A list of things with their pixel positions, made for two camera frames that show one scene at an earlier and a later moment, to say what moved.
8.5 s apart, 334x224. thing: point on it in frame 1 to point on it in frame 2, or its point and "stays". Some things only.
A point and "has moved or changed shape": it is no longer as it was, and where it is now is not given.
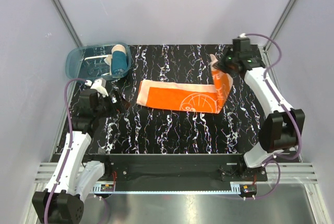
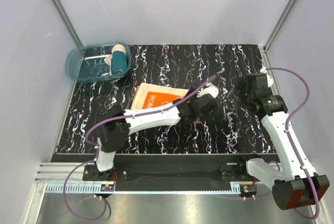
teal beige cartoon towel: [117, 60] stays
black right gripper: [219, 65] to [238, 97]
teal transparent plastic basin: [87, 62] stays
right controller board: [248, 190] stays
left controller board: [107, 188] stays
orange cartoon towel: [188, 96] has moved or changed shape
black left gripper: [124, 104] to [194, 97]
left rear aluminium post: [59, 8] stays
